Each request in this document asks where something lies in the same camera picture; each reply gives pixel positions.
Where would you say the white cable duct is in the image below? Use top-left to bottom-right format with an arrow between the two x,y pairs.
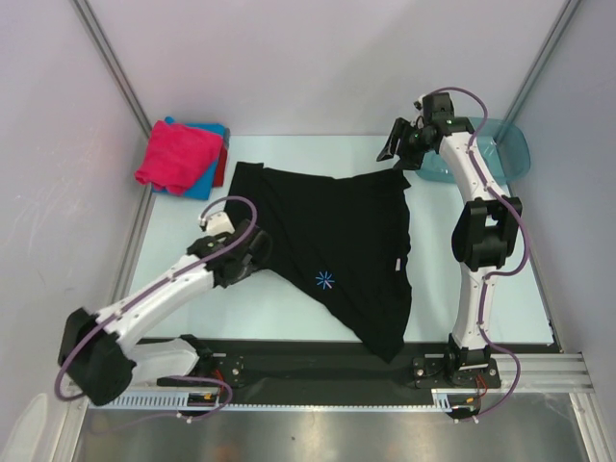
432,388 -> 486,411
107,389 -> 219,410

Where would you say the right white cable duct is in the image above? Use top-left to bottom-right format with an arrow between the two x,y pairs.
432,388 -> 486,411

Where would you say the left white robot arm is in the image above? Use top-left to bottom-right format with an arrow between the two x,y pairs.
58,225 -> 272,406

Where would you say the red folded t shirt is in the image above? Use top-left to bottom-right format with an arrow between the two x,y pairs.
212,141 -> 229,188

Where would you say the right aluminium corner post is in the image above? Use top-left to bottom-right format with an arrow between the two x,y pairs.
504,0 -> 583,123

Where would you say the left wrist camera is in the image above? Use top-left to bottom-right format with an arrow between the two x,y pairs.
198,211 -> 235,237

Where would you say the blue folded t shirt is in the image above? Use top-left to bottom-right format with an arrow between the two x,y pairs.
148,119 -> 223,200

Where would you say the black t shirt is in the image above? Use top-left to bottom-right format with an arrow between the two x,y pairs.
229,162 -> 412,362

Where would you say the aluminium corner post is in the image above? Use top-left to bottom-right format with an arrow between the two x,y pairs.
504,0 -> 583,123
69,0 -> 152,137

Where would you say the left white cable duct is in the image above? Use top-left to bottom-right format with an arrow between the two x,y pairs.
107,389 -> 219,410

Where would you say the pink folded t shirt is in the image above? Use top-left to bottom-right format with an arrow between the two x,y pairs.
134,120 -> 223,195

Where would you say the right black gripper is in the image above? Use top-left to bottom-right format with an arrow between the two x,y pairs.
376,117 -> 433,171

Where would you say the left aluminium corner post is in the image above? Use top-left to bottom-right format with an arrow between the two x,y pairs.
69,0 -> 152,137

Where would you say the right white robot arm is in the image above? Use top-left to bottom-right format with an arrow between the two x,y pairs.
376,87 -> 527,386

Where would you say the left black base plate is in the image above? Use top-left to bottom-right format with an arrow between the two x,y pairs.
156,353 -> 245,388

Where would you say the teal plastic bin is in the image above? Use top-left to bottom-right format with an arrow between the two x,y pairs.
417,118 -> 531,186

